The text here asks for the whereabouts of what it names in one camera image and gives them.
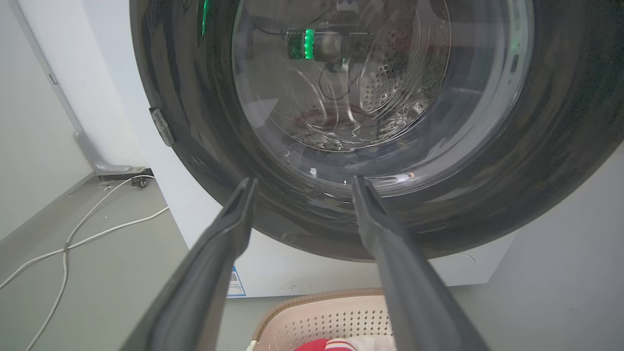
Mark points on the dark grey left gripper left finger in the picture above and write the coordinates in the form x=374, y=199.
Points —
x=195, y=287

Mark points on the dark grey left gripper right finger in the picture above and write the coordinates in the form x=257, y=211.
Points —
x=414, y=287

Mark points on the round dark washing machine door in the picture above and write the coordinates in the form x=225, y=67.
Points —
x=487, y=161

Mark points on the white washing machine body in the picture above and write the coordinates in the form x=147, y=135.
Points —
x=282, y=273

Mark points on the blue white sticker label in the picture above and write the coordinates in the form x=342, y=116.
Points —
x=235, y=282

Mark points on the cream cloth garment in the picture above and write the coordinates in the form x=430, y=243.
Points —
x=373, y=343

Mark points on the beige perforated laundry basket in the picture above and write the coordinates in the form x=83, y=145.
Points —
x=321, y=319

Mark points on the red white garment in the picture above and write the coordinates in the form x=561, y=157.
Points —
x=326, y=345

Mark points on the white wheeled panel stand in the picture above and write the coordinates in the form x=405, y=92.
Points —
x=97, y=146

